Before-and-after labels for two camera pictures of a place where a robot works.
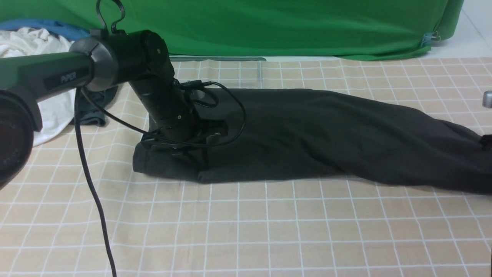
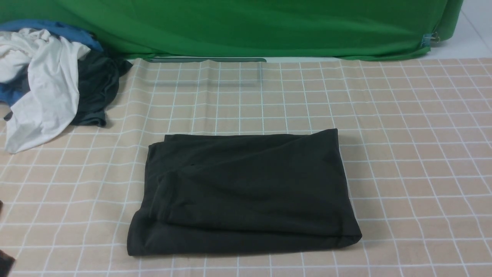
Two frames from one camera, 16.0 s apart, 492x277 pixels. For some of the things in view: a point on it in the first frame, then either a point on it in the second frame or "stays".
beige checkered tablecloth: (335, 225) stays
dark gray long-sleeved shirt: (275, 132) -> (211, 193)
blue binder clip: (428, 37) stays
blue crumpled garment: (67, 30) stays
